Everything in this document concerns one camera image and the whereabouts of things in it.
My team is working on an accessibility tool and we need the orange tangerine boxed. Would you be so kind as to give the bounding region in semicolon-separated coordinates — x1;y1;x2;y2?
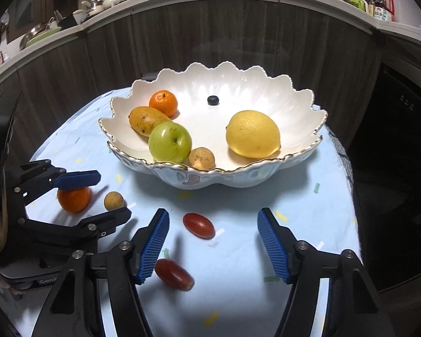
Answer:
57;187;92;214
149;90;178;117

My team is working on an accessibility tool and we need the checkered dish towel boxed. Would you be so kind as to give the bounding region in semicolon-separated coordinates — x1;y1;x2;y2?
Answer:
327;128;354;194

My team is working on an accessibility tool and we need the green pitcher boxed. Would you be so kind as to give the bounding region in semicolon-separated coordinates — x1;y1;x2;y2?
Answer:
348;0;369;13

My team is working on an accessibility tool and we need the small brown longan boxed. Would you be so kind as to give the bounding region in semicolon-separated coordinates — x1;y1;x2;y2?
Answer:
188;147;215;170
104;191;126;211

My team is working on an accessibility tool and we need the green apple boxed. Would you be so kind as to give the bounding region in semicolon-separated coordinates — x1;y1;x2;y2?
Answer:
148;121;192;163

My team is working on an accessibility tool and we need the white teapot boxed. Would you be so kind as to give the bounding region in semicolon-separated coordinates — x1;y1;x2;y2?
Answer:
102;0;122;10

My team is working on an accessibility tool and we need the white scalloped ceramic bowl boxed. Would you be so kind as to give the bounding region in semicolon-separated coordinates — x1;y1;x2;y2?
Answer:
99;62;328;190

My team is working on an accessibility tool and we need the red cherry tomato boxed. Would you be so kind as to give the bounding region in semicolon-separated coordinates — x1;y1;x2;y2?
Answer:
154;259;195;291
182;213;215;240

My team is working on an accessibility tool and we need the green pot with lid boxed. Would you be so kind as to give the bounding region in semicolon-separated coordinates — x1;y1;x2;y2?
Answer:
19;24;61;50

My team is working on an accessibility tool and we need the yellow mango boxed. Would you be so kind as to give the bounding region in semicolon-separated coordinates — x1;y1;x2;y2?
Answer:
128;106;170;138

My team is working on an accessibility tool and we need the dark blueberry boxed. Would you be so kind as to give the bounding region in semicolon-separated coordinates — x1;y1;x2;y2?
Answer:
207;95;220;106

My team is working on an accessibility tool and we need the yellow lemon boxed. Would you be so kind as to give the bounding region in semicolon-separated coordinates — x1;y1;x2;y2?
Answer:
226;110;281;159

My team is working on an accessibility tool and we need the soy sauce bottle red cap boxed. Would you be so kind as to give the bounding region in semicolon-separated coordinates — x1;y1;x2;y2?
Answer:
373;0;395;21

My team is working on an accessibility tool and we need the built-in black dishwasher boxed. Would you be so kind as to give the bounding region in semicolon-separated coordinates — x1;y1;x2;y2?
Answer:
348;65;421;291

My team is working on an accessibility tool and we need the light blue patterned tablecloth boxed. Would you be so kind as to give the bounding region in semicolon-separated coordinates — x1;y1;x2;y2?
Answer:
30;89;360;336

